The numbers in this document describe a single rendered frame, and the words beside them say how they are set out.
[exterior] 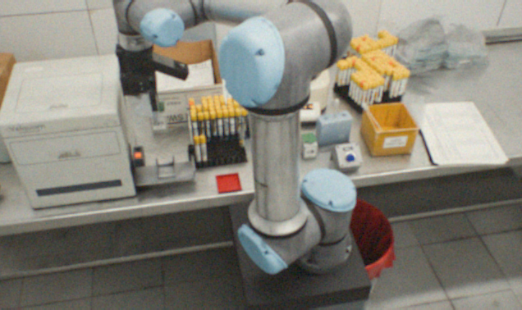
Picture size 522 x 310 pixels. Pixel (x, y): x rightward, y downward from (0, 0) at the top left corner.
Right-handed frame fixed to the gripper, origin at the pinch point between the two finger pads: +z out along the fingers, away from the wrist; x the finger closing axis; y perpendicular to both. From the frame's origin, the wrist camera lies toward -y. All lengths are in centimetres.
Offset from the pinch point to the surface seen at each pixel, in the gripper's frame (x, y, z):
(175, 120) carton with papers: -25.1, -3.3, 22.0
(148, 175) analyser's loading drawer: 0.6, 5.1, 20.7
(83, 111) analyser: 3.4, 17.1, -5.3
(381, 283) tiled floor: -11, -83, 112
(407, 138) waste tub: 0, -71, 18
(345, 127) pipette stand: -8, -55, 18
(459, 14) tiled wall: -62, -116, 12
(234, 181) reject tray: 3.3, -18.6, 24.5
